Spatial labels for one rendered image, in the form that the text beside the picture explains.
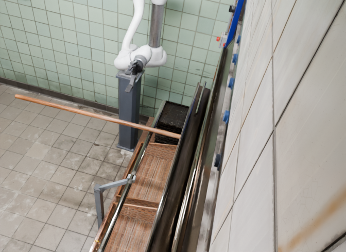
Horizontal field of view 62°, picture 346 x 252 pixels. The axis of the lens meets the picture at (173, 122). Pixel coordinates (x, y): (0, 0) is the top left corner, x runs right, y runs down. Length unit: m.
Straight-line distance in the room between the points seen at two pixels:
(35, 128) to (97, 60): 1.08
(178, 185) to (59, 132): 2.38
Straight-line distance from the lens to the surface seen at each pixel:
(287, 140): 0.26
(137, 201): 2.13
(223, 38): 2.43
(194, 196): 1.03
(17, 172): 3.35
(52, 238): 2.90
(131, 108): 2.88
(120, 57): 2.12
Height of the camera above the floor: 2.60
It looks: 44 degrees down
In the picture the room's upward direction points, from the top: 10 degrees clockwise
